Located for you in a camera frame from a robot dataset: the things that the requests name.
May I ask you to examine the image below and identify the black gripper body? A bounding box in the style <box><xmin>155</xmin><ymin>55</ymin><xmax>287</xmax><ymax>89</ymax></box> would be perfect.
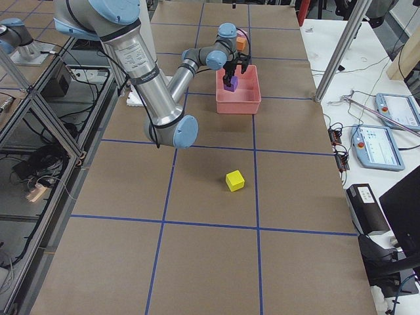
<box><xmin>223</xmin><ymin>52</ymin><xmax>251</xmax><ymax>77</ymax></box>

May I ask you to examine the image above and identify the purple foam block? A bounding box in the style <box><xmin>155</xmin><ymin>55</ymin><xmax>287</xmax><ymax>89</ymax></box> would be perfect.
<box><xmin>223</xmin><ymin>76</ymin><xmax>238</xmax><ymax>92</ymax></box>

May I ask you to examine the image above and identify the orange foam block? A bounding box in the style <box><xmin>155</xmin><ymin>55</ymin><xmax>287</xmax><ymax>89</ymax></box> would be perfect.
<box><xmin>236</xmin><ymin>36</ymin><xmax>247</xmax><ymax>52</ymax></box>

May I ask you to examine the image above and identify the pink plastic bin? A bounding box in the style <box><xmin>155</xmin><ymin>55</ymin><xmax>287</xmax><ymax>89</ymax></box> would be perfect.
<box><xmin>215</xmin><ymin>65</ymin><xmax>261</xmax><ymax>115</ymax></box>

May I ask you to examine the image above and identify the pink foam block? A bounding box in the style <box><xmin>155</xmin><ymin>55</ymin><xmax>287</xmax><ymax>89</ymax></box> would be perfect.
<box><xmin>237</xmin><ymin>29</ymin><xmax>247</xmax><ymax>38</ymax></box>

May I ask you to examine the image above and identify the yellow foam block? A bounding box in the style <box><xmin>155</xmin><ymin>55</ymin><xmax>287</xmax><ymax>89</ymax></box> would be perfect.
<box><xmin>225</xmin><ymin>170</ymin><xmax>245</xmax><ymax>192</ymax></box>

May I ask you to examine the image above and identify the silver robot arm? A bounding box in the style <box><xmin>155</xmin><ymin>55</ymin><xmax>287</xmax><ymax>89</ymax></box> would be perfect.
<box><xmin>1</xmin><ymin>18</ymin><xmax>55</xmax><ymax>66</ymax></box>
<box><xmin>54</xmin><ymin>1</ymin><xmax>251</xmax><ymax>148</ymax></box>

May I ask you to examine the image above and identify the small circuit board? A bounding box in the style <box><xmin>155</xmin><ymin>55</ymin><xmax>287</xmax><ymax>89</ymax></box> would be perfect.
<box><xmin>328</xmin><ymin>127</ymin><xmax>350</xmax><ymax>173</ymax></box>

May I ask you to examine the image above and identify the near teach pendant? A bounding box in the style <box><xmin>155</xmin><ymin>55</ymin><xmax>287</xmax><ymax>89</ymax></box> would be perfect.
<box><xmin>351</xmin><ymin>125</ymin><xmax>405</xmax><ymax>171</ymax></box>

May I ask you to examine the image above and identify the teach pendant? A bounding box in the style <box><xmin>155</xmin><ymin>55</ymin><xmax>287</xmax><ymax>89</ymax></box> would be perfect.
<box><xmin>375</xmin><ymin>93</ymin><xmax>419</xmax><ymax>132</ymax></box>
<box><xmin>351</xmin><ymin>125</ymin><xmax>405</xmax><ymax>171</ymax></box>

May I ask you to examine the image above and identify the far teach pendant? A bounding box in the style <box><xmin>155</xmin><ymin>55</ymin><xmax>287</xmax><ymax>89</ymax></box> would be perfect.
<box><xmin>375</xmin><ymin>93</ymin><xmax>419</xmax><ymax>132</ymax></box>

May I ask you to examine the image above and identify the black cardboard box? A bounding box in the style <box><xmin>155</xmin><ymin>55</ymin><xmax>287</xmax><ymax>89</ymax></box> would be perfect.
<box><xmin>346</xmin><ymin>184</ymin><xmax>390</xmax><ymax>236</ymax></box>

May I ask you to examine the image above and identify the black monitor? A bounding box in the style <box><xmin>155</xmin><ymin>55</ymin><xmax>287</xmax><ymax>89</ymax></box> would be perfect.
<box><xmin>379</xmin><ymin>167</ymin><xmax>420</xmax><ymax>257</ymax></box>

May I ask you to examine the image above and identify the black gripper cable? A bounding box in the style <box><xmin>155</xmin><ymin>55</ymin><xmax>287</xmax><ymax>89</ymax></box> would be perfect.
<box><xmin>196</xmin><ymin>28</ymin><xmax>253</xmax><ymax>75</ymax></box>

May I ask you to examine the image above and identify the white pedestal column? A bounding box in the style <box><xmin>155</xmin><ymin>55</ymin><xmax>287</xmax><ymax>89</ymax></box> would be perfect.
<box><xmin>127</xmin><ymin>0</ymin><xmax>158</xmax><ymax>107</ymax></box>

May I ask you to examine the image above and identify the aluminium frame post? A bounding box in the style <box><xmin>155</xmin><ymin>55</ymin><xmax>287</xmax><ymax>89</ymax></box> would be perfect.
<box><xmin>314</xmin><ymin>0</ymin><xmax>372</xmax><ymax>103</ymax></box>

